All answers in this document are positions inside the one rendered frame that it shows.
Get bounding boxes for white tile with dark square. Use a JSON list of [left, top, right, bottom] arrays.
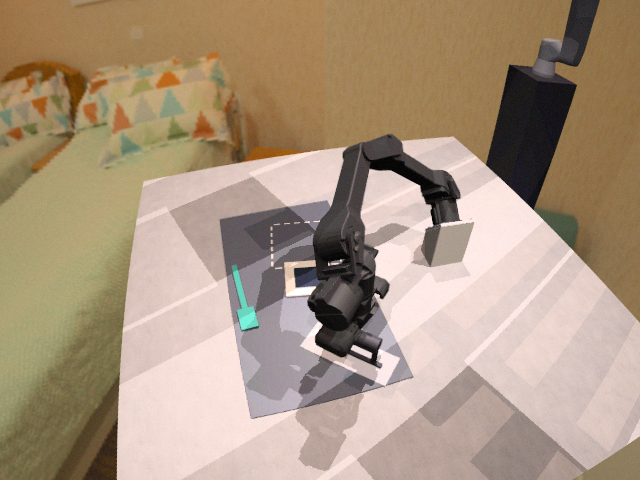
[[284, 260, 323, 297]]

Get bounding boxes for green small trowel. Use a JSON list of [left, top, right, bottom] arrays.
[[231, 264, 259, 331]]

